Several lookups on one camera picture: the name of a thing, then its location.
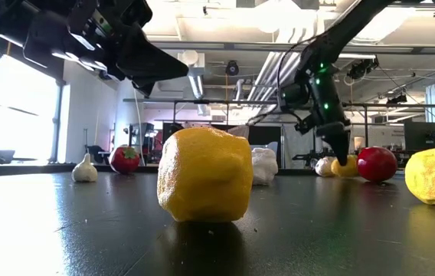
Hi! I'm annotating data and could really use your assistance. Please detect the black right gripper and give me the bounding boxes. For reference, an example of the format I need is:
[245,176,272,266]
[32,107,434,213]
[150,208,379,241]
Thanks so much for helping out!
[295,57,352,167]

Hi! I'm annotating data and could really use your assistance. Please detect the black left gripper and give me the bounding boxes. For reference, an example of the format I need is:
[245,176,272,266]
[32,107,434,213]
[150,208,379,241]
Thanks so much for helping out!
[24,0,190,97]

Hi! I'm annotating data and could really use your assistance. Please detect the red toy strawberry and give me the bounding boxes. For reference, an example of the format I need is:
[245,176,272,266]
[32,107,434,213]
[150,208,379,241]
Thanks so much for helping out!
[109,145,141,176]
[356,146,398,183]

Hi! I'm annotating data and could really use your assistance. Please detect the large white toy garlic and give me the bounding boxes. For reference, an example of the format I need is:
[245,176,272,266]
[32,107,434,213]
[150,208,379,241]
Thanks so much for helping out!
[250,147,280,186]

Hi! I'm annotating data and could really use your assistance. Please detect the small white toy garlic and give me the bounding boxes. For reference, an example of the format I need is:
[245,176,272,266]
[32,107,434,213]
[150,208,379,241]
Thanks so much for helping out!
[71,153,99,183]

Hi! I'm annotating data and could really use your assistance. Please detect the black background screen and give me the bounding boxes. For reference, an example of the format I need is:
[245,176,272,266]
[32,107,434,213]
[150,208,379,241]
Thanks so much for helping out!
[162,121,185,143]
[247,125,283,149]

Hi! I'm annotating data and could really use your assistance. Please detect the black ceiling fixture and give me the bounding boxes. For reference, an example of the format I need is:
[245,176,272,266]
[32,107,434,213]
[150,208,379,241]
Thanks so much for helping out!
[347,57,379,80]

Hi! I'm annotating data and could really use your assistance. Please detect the black background monitor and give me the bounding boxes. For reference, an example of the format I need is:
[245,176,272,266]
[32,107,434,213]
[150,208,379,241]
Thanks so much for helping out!
[404,121,435,152]

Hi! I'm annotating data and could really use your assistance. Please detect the silver ceiling ducts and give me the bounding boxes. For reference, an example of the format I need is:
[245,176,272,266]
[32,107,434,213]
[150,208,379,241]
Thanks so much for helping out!
[246,51,303,116]

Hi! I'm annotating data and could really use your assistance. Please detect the bright window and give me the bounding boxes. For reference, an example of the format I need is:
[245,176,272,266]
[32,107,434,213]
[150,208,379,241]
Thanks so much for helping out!
[0,55,71,164]

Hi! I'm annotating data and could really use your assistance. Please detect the black table mat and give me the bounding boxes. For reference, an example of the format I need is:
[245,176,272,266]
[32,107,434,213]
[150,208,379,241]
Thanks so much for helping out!
[0,170,435,276]

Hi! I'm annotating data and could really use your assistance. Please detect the white round duct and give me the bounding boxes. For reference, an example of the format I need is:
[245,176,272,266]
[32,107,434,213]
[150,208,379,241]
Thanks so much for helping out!
[178,49,208,116]

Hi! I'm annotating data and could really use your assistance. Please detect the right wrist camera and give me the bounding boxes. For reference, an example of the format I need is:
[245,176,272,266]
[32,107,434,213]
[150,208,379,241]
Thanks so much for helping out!
[280,81,311,110]

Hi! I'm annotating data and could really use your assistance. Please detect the black metal frame rail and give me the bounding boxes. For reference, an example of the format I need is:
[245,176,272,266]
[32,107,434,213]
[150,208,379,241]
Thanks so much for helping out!
[123,98,435,110]

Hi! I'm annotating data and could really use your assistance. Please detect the black overhead camera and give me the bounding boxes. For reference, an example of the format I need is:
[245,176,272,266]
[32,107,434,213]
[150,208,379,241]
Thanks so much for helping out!
[224,60,240,77]

